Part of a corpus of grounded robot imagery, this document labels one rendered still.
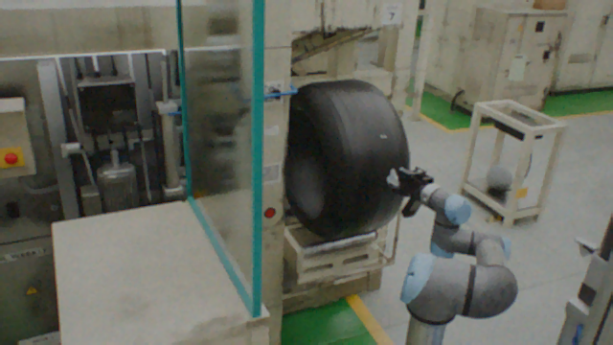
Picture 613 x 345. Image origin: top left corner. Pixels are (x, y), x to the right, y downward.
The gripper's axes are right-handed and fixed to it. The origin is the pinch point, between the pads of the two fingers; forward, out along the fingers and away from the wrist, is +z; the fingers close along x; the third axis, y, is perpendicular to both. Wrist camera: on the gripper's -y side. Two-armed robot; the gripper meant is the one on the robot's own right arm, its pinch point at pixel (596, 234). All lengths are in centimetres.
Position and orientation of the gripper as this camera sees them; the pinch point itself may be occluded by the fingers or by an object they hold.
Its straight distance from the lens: 212.0
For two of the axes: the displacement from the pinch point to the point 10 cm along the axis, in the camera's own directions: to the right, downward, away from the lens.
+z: 0.5, -4.4, 9.0
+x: 9.9, -0.6, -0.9
